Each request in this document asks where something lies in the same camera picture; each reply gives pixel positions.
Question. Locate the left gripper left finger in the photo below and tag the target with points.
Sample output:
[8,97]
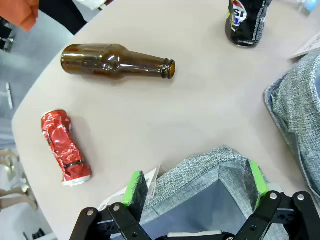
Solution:
[135,192]

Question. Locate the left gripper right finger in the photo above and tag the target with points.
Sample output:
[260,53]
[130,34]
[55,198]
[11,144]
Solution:
[252,185]

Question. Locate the crushed red soda can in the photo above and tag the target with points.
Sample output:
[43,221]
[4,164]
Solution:
[62,142]

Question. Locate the brown glass beer bottle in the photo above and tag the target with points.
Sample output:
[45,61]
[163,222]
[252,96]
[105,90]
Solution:
[95,60]

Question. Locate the clear plastic bottle blue cap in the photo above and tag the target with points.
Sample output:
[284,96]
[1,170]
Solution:
[310,5]

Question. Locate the grey fabric basket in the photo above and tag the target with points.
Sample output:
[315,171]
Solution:
[190,170]
[300,105]

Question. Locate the crushed black Pepsi can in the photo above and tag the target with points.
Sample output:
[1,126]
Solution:
[250,25]

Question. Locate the white paper tag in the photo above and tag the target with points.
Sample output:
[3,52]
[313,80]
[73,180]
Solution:
[152,177]

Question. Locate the white paper card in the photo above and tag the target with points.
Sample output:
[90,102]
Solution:
[310,46]

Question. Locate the person in orange trousers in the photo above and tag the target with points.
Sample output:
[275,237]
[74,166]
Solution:
[22,12]

